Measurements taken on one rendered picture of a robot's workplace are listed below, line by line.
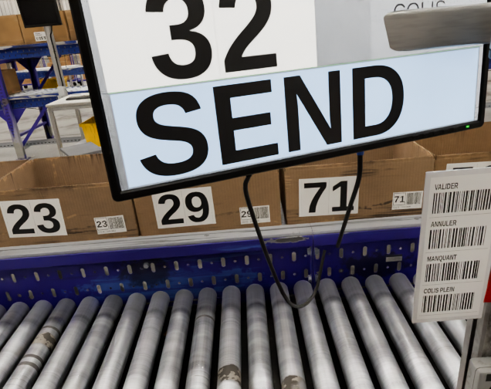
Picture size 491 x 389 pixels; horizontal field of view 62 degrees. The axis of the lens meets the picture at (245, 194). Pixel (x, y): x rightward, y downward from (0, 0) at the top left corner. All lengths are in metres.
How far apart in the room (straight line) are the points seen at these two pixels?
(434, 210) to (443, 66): 0.18
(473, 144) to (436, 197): 1.07
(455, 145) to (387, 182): 0.43
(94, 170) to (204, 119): 1.05
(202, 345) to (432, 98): 0.69
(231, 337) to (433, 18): 0.74
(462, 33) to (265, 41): 0.24
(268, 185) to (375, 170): 0.28
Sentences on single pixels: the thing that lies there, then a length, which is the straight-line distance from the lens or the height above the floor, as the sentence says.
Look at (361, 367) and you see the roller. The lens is 0.92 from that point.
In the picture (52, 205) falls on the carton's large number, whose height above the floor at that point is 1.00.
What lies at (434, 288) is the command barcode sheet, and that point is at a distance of 0.54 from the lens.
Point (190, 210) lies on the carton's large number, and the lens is 1.11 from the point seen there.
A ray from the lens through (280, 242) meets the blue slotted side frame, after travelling 1.09.
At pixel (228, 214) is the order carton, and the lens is 1.11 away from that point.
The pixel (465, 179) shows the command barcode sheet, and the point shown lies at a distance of 0.49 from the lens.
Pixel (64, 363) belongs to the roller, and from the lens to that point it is 1.07.
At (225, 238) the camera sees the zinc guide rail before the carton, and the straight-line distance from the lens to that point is 1.08.
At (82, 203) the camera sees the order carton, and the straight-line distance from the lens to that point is 1.17.
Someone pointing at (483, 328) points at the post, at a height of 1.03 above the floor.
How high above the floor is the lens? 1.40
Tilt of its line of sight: 23 degrees down
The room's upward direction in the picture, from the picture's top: 5 degrees counter-clockwise
